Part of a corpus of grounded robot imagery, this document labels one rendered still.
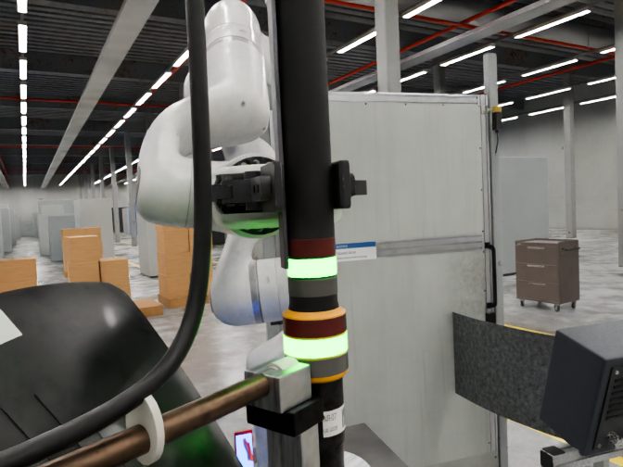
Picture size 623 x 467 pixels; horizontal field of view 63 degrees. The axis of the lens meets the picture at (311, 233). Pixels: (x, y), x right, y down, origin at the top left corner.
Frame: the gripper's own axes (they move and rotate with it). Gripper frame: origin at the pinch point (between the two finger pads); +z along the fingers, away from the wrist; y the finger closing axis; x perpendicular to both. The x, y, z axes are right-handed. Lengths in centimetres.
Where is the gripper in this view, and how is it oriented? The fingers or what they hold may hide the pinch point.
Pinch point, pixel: (304, 186)
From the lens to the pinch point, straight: 34.2
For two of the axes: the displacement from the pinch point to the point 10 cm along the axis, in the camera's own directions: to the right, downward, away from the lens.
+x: -0.5, -10.0, -0.5
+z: 3.0, 0.3, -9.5
